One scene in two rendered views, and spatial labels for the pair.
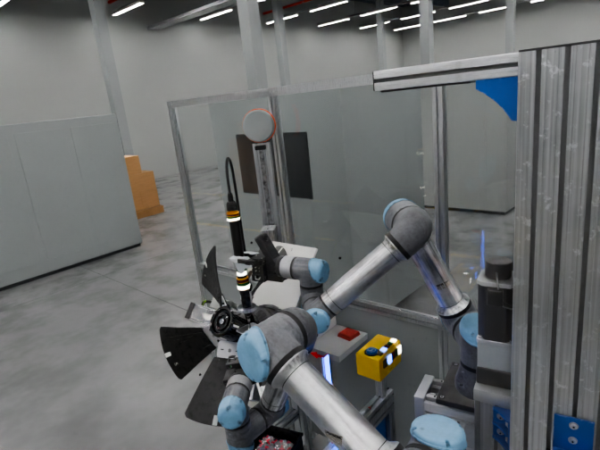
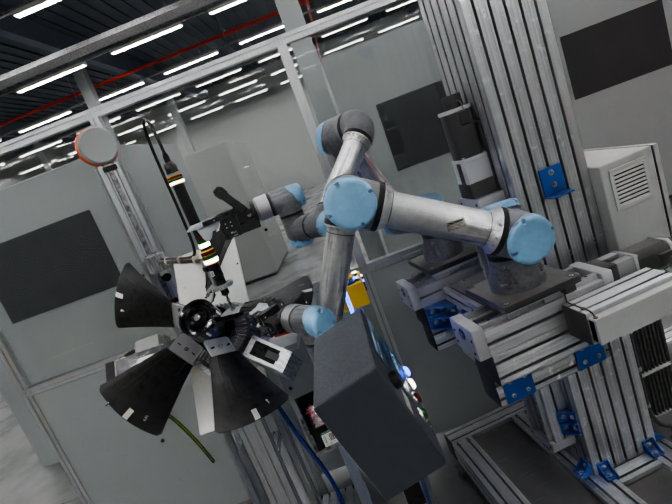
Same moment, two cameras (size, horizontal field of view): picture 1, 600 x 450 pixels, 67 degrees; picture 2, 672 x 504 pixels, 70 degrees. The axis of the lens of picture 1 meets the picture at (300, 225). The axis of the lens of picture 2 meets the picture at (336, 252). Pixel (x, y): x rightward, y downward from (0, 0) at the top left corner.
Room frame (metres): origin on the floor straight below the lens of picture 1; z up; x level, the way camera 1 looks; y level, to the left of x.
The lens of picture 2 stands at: (0.16, 0.87, 1.56)
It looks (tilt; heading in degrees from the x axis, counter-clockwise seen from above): 12 degrees down; 321
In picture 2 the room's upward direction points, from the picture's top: 21 degrees counter-clockwise
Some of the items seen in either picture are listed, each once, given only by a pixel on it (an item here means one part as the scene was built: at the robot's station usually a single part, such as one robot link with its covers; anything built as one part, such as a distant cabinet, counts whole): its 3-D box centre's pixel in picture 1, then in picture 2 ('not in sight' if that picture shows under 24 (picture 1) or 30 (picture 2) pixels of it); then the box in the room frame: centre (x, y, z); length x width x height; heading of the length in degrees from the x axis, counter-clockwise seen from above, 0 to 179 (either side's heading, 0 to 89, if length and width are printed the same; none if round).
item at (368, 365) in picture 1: (379, 358); (352, 292); (1.50, -0.24, 1.02); 0.16 x 0.10 x 0.11; 138
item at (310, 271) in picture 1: (310, 270); (286, 199); (1.37, -0.02, 1.45); 0.11 x 0.08 x 0.09; 59
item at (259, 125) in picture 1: (259, 125); (97, 146); (2.23, 0.14, 1.88); 0.17 x 0.15 x 0.16; 48
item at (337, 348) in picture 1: (323, 337); (260, 348); (2.01, -0.05, 0.84); 0.36 x 0.24 x 0.03; 48
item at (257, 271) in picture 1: (269, 266); (238, 219); (1.45, 0.12, 1.45); 0.12 x 0.08 x 0.09; 59
